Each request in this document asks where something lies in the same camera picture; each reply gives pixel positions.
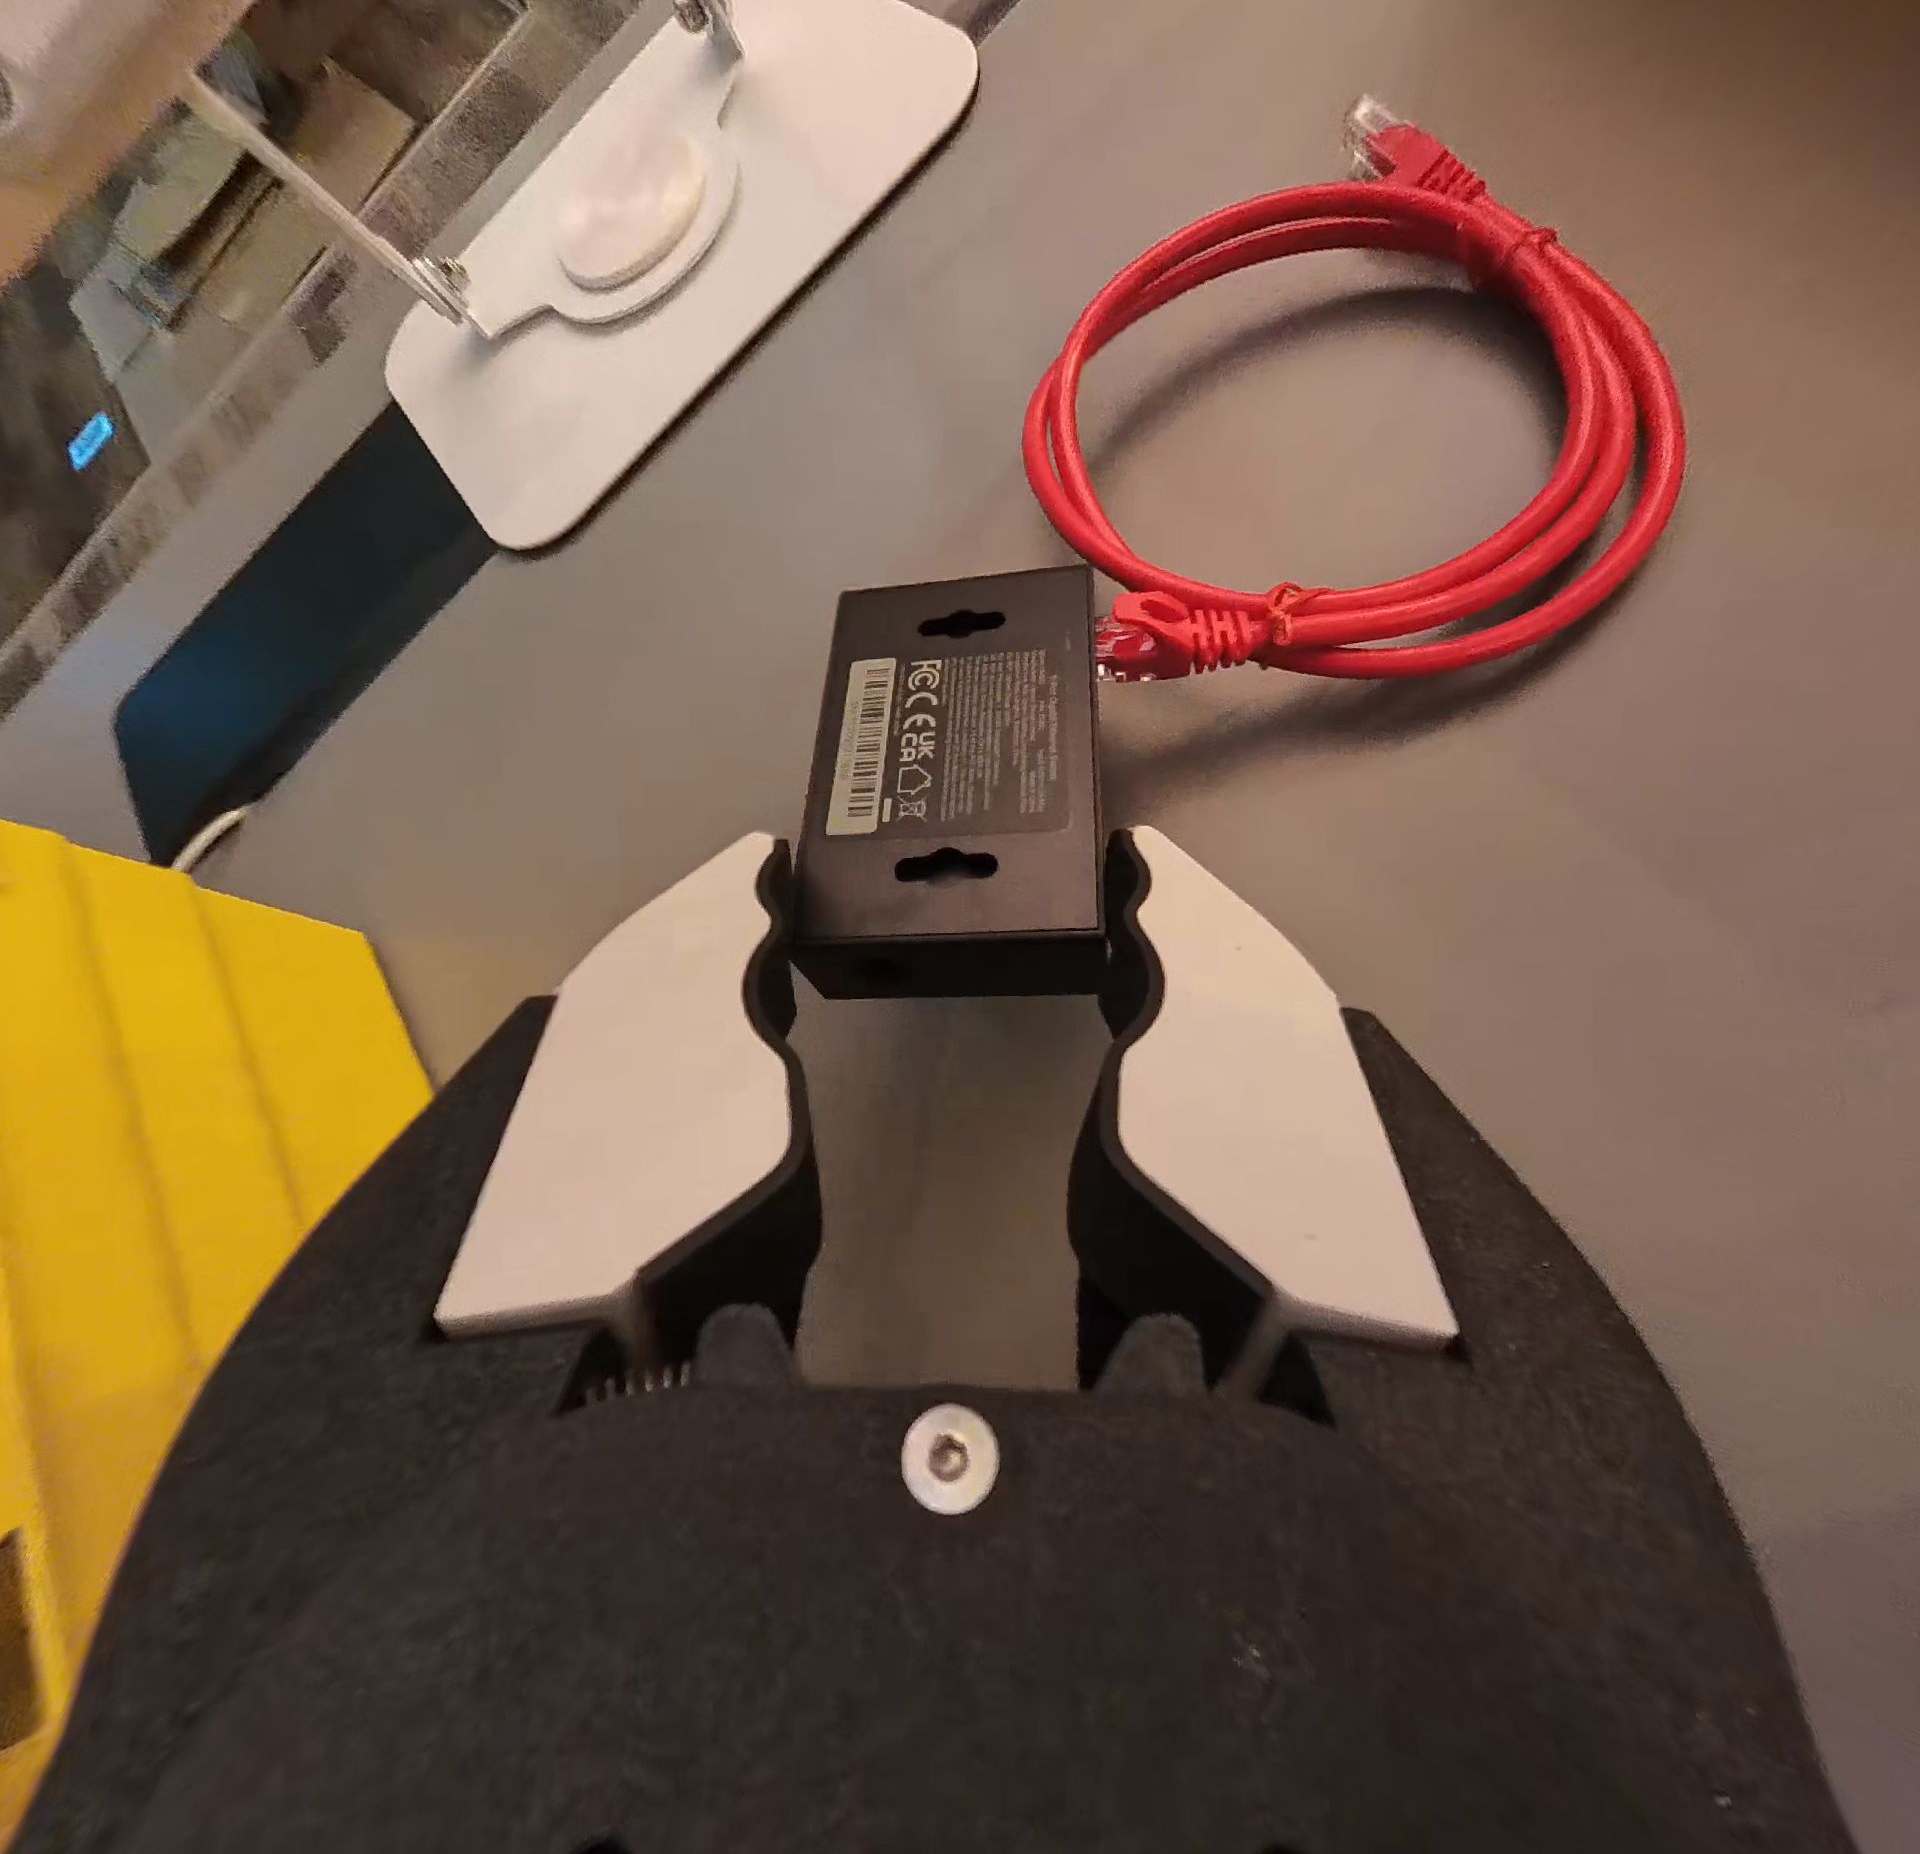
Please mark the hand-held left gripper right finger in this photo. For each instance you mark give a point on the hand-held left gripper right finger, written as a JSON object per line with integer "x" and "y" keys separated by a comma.
{"x": 1262, "y": 1134}

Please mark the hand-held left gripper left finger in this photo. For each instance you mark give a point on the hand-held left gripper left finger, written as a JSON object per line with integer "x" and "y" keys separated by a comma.
{"x": 645, "y": 1119}

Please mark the black ethernet switch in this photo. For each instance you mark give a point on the black ethernet switch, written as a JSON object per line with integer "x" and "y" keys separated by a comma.
{"x": 962, "y": 744}

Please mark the yellow plastic bin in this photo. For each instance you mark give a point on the yellow plastic bin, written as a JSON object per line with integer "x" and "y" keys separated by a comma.
{"x": 151, "y": 1134}

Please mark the black flat panel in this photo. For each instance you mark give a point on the black flat panel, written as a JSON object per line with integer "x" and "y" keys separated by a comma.
{"x": 302, "y": 639}

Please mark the white stand base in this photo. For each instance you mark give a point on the white stand base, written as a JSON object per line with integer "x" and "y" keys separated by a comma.
{"x": 720, "y": 326}

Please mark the metal stand bracket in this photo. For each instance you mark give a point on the metal stand bracket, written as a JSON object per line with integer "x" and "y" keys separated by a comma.
{"x": 451, "y": 288}

